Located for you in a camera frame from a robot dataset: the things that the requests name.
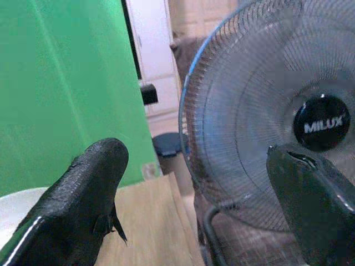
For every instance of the white bowl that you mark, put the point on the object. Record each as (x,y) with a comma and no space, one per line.
(14,207)

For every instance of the dark round bin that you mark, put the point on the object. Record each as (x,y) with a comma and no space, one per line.
(169,144)

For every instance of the green cloth backdrop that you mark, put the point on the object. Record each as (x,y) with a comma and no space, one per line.
(69,83)

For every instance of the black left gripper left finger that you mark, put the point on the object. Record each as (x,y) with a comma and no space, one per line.
(83,188)

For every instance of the white door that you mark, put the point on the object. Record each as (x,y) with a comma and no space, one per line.
(155,41)

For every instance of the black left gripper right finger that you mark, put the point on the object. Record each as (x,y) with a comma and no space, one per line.
(313,202)

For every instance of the grey Milux standing fan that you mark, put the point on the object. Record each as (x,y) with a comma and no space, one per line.
(235,110)

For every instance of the small black box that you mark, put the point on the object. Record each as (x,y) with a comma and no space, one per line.
(149,94)

